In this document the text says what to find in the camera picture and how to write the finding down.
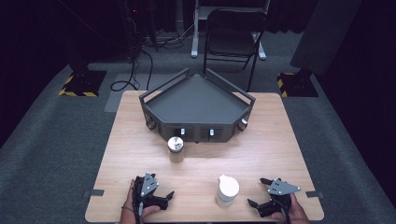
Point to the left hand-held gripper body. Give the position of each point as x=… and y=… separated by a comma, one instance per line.
x=147, y=186

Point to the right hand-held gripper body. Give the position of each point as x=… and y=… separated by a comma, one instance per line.
x=281, y=187

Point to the person's right hand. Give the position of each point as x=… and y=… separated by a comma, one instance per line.
x=297, y=211

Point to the person's left hand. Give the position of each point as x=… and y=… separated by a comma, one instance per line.
x=128, y=214

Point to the white plastic bottle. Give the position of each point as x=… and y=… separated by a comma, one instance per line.
x=228, y=188

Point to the grey tape strip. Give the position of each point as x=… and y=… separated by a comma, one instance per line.
x=93, y=193
x=314, y=194

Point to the glass jar with silver lid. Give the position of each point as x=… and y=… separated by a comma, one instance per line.
x=175, y=145

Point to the grey floor mat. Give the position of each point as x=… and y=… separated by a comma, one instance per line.
x=124, y=93

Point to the dark grey corner shelf rack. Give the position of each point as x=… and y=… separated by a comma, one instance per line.
x=196, y=102

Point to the black striped stand base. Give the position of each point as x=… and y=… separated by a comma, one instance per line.
x=84, y=82
x=297, y=84

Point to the black folding chair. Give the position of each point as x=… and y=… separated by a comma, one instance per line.
x=232, y=42

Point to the dark equipment stand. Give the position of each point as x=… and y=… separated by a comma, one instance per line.
x=137, y=28

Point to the grey upright panel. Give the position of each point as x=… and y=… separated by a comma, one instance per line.
x=323, y=34

